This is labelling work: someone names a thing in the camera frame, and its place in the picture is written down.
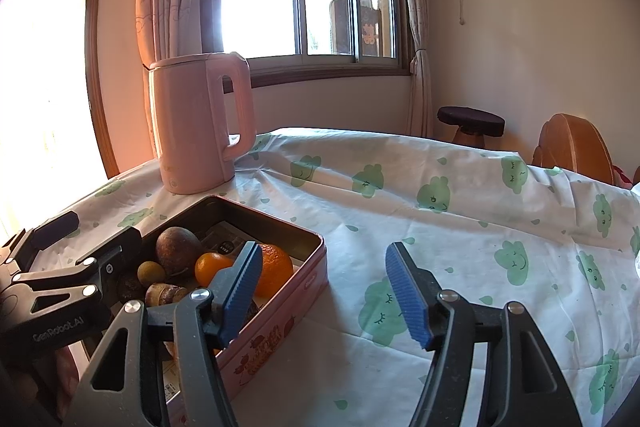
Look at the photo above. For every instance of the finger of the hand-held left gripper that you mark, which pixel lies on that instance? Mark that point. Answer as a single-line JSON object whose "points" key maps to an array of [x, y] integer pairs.
{"points": [[120, 247], [55, 229]]}

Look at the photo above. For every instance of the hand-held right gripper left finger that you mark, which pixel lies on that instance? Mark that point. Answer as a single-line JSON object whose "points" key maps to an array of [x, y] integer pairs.
{"points": [[240, 292]]}

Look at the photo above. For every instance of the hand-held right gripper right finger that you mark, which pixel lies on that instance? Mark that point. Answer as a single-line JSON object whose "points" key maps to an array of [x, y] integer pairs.
{"points": [[407, 297]]}

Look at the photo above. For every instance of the small round tangerine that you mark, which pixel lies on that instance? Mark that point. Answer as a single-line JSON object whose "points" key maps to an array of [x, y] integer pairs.
{"points": [[212, 268]]}

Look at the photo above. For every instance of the small green-brown round fruit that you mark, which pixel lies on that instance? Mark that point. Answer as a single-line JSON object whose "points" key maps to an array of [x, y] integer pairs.
{"points": [[150, 270]]}

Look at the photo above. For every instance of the large mandarin orange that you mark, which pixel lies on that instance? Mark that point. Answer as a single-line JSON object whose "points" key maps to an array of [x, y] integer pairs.
{"points": [[275, 269]]}

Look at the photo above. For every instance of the dark wrinkled round fruit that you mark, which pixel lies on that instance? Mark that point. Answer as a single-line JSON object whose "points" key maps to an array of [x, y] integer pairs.
{"points": [[131, 288]]}

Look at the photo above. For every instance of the purple passion fruit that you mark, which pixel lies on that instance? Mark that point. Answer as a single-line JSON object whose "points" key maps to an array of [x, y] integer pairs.
{"points": [[175, 249]]}

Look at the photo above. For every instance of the pink metal tin box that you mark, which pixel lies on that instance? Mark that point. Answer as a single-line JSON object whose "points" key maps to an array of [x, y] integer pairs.
{"points": [[280, 337]]}

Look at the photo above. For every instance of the person's left hand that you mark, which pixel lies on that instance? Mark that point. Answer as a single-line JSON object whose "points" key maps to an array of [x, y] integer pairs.
{"points": [[65, 377]]}

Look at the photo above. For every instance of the printed paper leaflet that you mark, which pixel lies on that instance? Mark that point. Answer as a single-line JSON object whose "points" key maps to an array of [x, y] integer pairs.
{"points": [[225, 237]]}

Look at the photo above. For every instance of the wooden framed side window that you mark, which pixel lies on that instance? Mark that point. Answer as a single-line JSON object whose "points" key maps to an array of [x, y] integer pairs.
{"points": [[100, 107]]}

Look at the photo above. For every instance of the pink electric kettle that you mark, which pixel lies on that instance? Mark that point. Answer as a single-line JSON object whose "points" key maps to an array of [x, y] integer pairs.
{"points": [[195, 127]]}

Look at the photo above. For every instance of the dark round stool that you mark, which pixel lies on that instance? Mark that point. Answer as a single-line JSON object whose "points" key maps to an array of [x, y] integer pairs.
{"points": [[470, 119]]}

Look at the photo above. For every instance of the brown rounded chair back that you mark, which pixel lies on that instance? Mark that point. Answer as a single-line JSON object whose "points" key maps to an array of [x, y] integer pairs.
{"points": [[575, 147]]}

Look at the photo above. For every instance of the pink floral cushion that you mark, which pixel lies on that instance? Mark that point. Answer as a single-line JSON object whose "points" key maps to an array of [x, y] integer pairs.
{"points": [[622, 177]]}

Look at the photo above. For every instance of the beige tied curtain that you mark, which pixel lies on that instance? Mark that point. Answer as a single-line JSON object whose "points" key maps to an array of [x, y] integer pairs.
{"points": [[415, 32]]}

